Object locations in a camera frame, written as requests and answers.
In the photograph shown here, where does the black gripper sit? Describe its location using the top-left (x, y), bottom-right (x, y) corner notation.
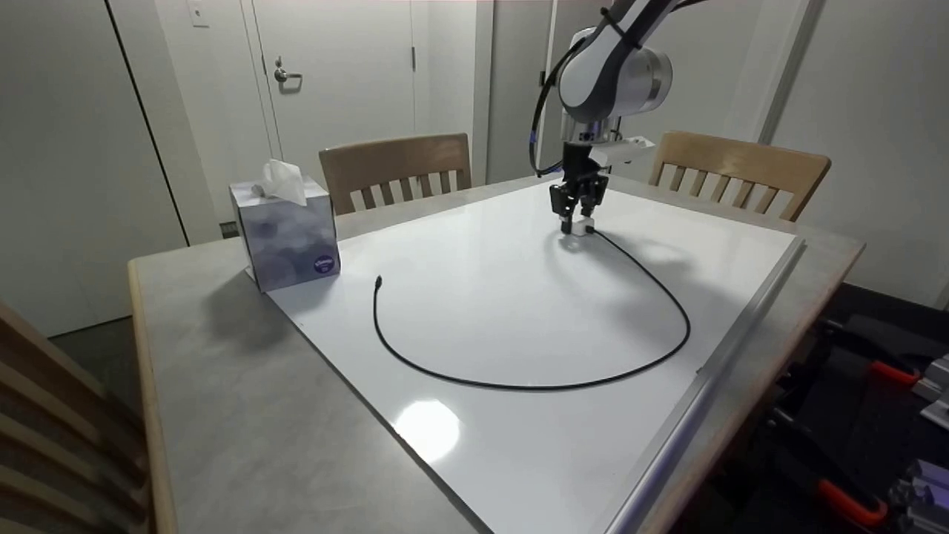
top-left (549, 143), bottom-right (607, 233)

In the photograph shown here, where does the black charger cable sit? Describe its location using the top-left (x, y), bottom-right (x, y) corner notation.
top-left (371, 229), bottom-right (694, 393)

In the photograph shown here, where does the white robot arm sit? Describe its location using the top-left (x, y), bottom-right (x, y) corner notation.
top-left (528, 0), bottom-right (700, 233)

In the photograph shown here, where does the white board mat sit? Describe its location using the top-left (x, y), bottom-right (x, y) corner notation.
top-left (273, 184), bottom-right (804, 534)

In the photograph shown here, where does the blue tissue box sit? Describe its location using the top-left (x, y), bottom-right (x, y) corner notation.
top-left (229, 161), bottom-right (342, 290)

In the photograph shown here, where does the orange black clamp far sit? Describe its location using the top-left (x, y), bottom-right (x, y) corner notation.
top-left (832, 331), bottom-right (920, 389)

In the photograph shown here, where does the orange black clamp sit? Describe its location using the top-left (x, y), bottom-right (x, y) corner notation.
top-left (832, 331), bottom-right (920, 389)
top-left (764, 408), bottom-right (889, 530)

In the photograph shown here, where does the orange black clamp near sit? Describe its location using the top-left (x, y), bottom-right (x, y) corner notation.
top-left (764, 408), bottom-right (889, 530)

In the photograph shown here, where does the wooden chair beside table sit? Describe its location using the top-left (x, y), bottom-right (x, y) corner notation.
top-left (0, 306), bottom-right (153, 534)

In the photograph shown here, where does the white door with handle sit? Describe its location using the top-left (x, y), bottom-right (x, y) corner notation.
top-left (251, 0), bottom-right (417, 178)

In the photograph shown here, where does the wall light switch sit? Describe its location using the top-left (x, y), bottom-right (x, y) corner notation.
top-left (189, 0), bottom-right (210, 30)

